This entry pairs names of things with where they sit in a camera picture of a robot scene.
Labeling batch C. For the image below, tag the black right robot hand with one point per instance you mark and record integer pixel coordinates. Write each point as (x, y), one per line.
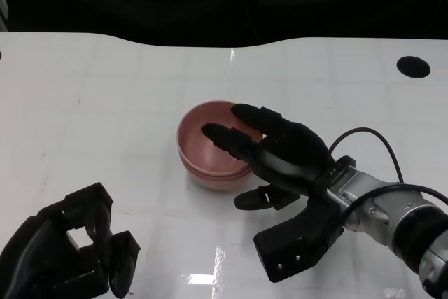
(297, 159)

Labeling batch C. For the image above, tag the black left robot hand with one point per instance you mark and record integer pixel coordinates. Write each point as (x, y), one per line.
(45, 260)

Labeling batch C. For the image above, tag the black round table grommet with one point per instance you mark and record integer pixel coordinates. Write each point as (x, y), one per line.
(413, 66)

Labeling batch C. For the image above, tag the white background object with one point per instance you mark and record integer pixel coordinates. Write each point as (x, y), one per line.
(3, 8)

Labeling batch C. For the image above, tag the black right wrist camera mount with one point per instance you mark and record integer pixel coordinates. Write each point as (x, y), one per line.
(294, 243)

